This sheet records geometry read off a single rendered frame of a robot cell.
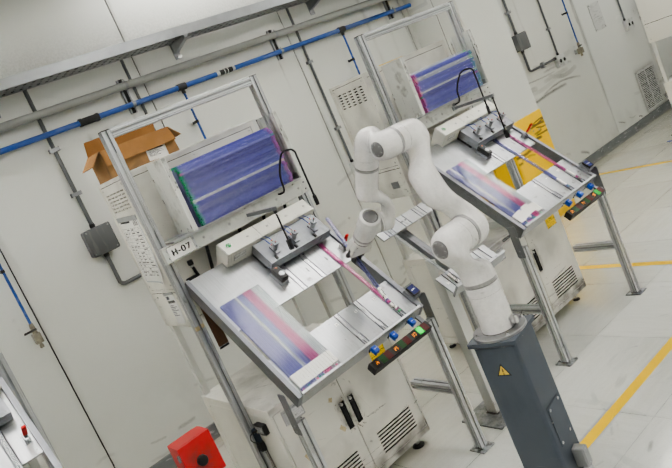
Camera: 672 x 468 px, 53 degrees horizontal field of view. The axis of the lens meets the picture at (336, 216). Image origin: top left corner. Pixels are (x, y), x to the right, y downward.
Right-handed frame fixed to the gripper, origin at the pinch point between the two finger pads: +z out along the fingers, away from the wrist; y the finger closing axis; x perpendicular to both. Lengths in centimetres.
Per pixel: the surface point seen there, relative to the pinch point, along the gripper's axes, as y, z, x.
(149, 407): 90, 176, -37
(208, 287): 58, 13, -19
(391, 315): -3.5, 8.5, 26.4
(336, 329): 20.8, 7.1, 22.5
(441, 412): -35, 89, 58
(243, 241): 36.8, 9.4, -31.0
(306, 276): 18.4, 13.9, -6.7
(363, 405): 12, 50, 45
